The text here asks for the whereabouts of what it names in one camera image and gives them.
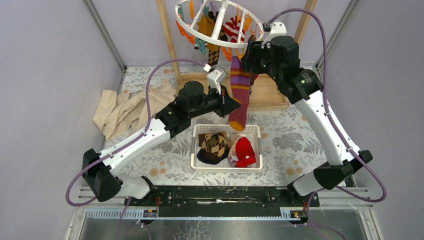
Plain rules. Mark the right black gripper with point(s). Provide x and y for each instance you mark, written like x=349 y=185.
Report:
x=254 y=50

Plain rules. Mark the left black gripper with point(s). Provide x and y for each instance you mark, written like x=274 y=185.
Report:
x=225 y=104

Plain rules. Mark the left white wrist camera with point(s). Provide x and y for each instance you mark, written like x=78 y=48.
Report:
x=215 y=76

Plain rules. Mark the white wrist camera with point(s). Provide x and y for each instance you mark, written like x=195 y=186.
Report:
x=277 y=29
x=215 y=76

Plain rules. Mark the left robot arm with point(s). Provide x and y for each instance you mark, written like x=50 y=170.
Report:
x=102 y=171

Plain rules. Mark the brown yellow argyle sock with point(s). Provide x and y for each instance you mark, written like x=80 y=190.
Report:
x=213 y=54

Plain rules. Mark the floral table mat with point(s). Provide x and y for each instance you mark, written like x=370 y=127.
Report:
x=290 y=148

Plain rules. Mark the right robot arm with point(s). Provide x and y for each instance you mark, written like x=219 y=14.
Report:
x=279 y=59

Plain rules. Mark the white round clip hanger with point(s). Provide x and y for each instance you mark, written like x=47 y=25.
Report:
x=188 y=15

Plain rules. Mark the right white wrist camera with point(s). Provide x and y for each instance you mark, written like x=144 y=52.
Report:
x=277 y=29

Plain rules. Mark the beige crumpled cloth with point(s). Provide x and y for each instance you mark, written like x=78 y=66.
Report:
x=117 y=113

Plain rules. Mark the mustard yellow sock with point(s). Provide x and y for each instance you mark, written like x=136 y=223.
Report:
x=206 y=26

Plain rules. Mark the purple orange striped sock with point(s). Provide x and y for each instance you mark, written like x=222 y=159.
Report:
x=240 y=84

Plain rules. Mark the white plastic basket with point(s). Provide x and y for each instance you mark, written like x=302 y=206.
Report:
x=251 y=132

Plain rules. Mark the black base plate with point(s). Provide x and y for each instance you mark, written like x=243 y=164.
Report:
x=222 y=201

